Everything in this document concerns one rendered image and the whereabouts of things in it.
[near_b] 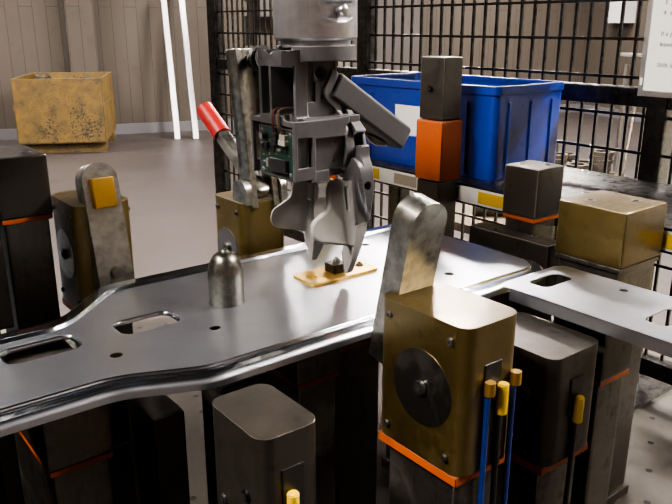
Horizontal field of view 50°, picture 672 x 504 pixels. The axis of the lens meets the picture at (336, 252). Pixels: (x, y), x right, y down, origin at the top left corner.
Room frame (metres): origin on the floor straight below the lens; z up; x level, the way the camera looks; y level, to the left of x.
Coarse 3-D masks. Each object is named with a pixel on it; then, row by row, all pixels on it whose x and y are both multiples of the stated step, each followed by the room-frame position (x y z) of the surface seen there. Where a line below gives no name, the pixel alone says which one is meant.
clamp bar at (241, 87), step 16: (240, 48) 0.82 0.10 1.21; (256, 48) 0.79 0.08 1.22; (240, 64) 0.80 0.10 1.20; (256, 64) 0.79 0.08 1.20; (240, 80) 0.80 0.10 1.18; (256, 80) 0.82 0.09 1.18; (240, 96) 0.80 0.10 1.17; (256, 96) 0.82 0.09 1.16; (240, 112) 0.80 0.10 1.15; (256, 112) 0.82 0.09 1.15; (240, 128) 0.80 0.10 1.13; (240, 144) 0.80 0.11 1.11; (240, 160) 0.80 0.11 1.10; (240, 176) 0.80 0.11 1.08; (256, 192) 0.79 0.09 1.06; (272, 192) 0.80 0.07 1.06; (256, 208) 0.79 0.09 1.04
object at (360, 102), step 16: (336, 80) 0.67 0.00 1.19; (336, 96) 0.67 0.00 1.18; (352, 96) 0.68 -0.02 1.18; (368, 96) 0.70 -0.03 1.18; (368, 112) 0.70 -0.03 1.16; (384, 112) 0.71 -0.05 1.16; (368, 128) 0.71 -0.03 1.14; (384, 128) 0.71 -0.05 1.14; (400, 128) 0.73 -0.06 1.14; (384, 144) 0.73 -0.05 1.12; (400, 144) 0.73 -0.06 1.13
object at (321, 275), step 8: (328, 264) 0.69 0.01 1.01; (336, 264) 0.69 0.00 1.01; (368, 264) 0.71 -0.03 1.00; (304, 272) 0.69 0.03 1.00; (312, 272) 0.69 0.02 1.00; (320, 272) 0.69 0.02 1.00; (328, 272) 0.69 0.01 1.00; (336, 272) 0.68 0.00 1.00; (352, 272) 0.69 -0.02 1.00; (360, 272) 0.69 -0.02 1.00; (368, 272) 0.70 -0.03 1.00; (304, 280) 0.67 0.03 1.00; (312, 280) 0.66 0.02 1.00; (320, 280) 0.66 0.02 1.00; (328, 280) 0.66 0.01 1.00; (336, 280) 0.67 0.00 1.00
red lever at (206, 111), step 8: (200, 104) 0.89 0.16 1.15; (208, 104) 0.89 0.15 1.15; (200, 112) 0.89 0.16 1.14; (208, 112) 0.88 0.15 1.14; (216, 112) 0.89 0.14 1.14; (208, 120) 0.87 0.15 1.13; (216, 120) 0.87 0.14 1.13; (208, 128) 0.87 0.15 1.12; (216, 128) 0.86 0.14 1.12; (224, 128) 0.86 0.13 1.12; (216, 136) 0.86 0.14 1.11; (224, 136) 0.86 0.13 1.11; (232, 136) 0.86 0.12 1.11; (224, 144) 0.85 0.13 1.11; (232, 144) 0.85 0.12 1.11; (232, 152) 0.84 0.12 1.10; (232, 160) 0.84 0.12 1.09; (256, 176) 0.81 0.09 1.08; (256, 184) 0.80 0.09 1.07; (264, 184) 0.80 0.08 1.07; (264, 192) 0.80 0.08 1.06
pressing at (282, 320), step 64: (256, 256) 0.74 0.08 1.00; (320, 256) 0.75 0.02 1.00; (384, 256) 0.75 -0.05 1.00; (448, 256) 0.75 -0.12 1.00; (512, 256) 0.75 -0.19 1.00; (64, 320) 0.56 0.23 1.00; (128, 320) 0.58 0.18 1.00; (192, 320) 0.57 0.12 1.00; (256, 320) 0.57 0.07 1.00; (320, 320) 0.57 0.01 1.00; (0, 384) 0.46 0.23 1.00; (64, 384) 0.46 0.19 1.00; (128, 384) 0.46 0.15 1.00; (192, 384) 0.47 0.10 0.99
